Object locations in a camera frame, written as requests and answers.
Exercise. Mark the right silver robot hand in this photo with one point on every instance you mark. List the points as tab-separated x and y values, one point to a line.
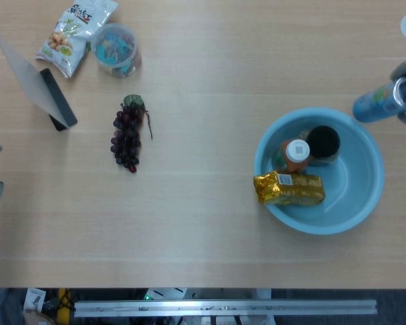
400	69

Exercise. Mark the blue drink can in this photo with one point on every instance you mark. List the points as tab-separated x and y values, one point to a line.
375	103

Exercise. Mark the glass jar black lid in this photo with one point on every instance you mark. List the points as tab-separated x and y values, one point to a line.
323	140

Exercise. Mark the orange bottle white cap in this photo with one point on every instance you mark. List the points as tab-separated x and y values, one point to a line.
297	151

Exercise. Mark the gold foil biscuit pack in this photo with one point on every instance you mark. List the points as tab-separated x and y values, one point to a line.
291	189

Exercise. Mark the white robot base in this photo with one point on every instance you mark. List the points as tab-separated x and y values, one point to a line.
165	294

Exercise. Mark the light blue plastic bowl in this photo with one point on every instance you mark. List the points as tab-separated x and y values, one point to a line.
355	169

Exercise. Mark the grey flat board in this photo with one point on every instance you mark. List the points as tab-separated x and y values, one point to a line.
23	74

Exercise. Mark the white snack bag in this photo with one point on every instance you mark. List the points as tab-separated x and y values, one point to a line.
67	37

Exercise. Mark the dark purple grape bunch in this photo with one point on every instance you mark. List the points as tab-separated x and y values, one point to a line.
127	139

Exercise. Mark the clear tub with clips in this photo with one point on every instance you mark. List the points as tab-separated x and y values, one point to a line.
113	50

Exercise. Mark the white printed card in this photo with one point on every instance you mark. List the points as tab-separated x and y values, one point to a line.
34	299

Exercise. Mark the yellow black post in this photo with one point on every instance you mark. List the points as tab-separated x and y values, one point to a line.
63	304

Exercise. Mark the aluminium rail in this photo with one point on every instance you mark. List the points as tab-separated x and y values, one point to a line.
223	308

